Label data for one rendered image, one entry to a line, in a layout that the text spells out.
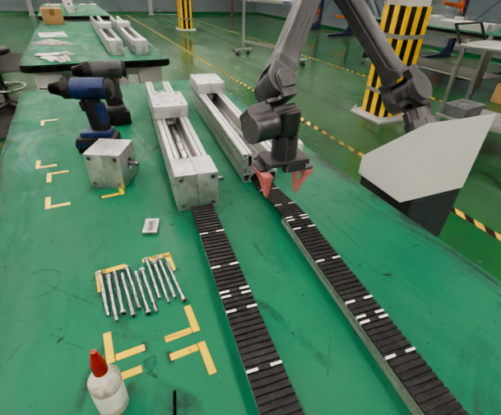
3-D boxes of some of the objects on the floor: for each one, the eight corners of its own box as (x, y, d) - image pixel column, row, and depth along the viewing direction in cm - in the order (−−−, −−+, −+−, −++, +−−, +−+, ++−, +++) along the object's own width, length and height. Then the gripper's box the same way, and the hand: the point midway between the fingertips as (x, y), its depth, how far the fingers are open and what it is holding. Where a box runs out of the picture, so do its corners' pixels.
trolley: (554, 159, 301) (629, 34, 244) (532, 175, 272) (612, 39, 216) (443, 124, 367) (481, 20, 311) (415, 135, 339) (453, 22, 282)
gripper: (266, 141, 66) (262, 206, 75) (318, 133, 70) (309, 196, 78) (252, 129, 71) (251, 191, 80) (303, 123, 75) (296, 182, 84)
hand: (280, 190), depth 79 cm, fingers open, 8 cm apart
